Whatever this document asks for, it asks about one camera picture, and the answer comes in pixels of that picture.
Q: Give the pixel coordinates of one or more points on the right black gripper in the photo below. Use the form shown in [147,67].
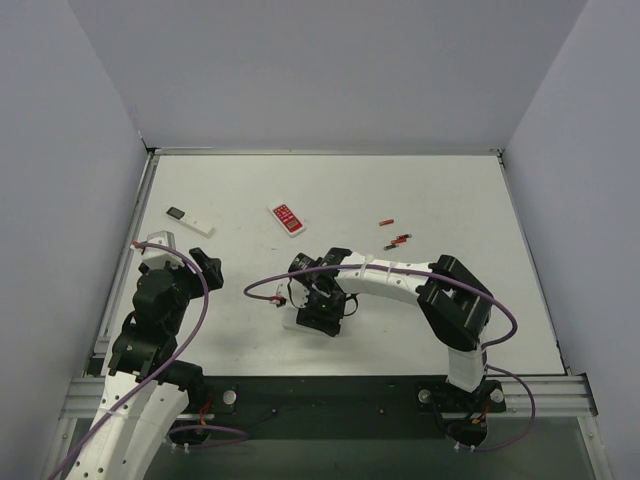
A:
[317,320]

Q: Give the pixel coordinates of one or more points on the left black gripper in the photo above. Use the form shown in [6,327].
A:
[201,273]

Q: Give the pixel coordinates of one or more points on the white grey-faced remote control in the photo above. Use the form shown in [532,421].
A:
[310,322]

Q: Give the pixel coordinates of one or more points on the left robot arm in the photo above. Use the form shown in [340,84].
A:
[147,386]

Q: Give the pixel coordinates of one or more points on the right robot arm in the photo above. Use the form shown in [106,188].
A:
[455,304]

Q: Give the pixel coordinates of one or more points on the slim white remote control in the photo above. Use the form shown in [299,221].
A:
[203,228]

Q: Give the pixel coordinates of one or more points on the red remote control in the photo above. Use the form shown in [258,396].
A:
[292,225]

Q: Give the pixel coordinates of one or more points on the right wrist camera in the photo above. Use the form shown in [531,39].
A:
[290,293]

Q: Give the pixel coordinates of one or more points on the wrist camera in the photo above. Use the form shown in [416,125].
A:
[290,293]
[154,258]

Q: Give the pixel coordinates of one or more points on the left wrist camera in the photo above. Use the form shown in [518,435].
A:
[154,258]

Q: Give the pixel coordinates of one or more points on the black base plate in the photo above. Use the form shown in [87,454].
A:
[400,407]

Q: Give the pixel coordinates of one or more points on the aluminium front rail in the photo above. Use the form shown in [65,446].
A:
[561,396]

